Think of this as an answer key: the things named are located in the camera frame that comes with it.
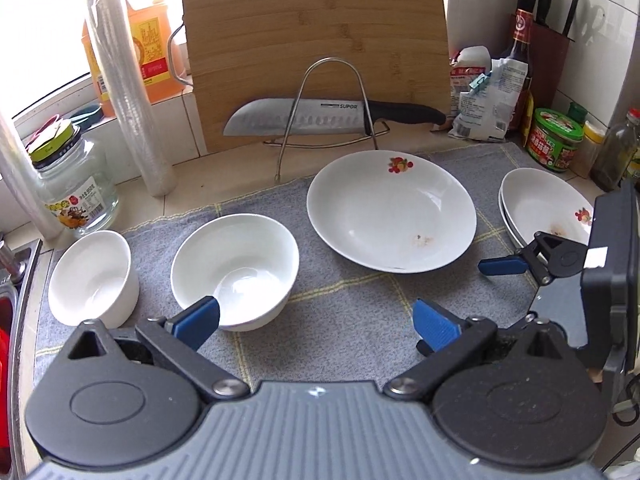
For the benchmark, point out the white floral bowl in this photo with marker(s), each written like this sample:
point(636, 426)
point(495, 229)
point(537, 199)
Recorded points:
point(90, 280)
point(240, 260)

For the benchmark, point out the glass jar with yellow label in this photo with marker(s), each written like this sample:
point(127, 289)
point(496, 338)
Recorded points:
point(75, 195)

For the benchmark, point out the bamboo cutting board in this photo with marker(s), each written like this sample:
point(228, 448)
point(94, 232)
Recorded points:
point(310, 25)

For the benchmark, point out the tall plastic wrap roll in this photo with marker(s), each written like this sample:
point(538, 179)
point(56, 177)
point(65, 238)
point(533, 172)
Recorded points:
point(127, 100)

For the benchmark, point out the dark soy sauce bottle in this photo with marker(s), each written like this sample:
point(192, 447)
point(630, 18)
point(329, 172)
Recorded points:
point(517, 60)

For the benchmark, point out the green lid sauce jar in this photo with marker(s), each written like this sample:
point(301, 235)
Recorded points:
point(555, 142)

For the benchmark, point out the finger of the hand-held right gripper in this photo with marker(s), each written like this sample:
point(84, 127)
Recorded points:
point(500, 266)

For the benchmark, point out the orange cooking oil jug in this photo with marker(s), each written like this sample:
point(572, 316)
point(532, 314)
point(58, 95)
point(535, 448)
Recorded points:
point(150, 45)

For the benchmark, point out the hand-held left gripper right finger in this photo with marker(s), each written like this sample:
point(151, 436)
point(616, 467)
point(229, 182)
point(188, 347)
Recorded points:
point(435, 325)

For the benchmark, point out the grey and blue checked towel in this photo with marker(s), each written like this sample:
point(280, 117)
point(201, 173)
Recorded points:
point(350, 320)

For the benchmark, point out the short plastic wrap roll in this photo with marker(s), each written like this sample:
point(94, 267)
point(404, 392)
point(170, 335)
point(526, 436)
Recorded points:
point(25, 180)

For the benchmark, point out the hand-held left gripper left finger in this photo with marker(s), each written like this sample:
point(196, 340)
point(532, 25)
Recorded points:
point(197, 320)

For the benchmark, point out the red cap glass bottle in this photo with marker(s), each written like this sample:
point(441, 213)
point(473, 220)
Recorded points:
point(612, 160)

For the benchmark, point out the white printed bag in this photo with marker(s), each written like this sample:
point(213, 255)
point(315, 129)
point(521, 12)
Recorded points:
point(490, 105)

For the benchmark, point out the metal sink fitting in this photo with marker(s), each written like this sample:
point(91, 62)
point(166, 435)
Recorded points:
point(10, 260)

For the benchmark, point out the yellow lid spice jar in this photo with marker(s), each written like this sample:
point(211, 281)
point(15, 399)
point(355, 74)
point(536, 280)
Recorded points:
point(594, 150)

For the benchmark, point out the steel sink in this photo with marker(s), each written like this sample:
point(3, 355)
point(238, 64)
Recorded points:
point(22, 310)

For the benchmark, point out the clipped food bag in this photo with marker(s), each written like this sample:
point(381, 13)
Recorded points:
point(465, 67)

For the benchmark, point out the dark red knife block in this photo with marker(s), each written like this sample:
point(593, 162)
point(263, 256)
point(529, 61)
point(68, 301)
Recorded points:
point(547, 70)

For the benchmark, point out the red basin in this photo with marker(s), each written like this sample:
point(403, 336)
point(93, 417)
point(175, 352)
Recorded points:
point(6, 360)

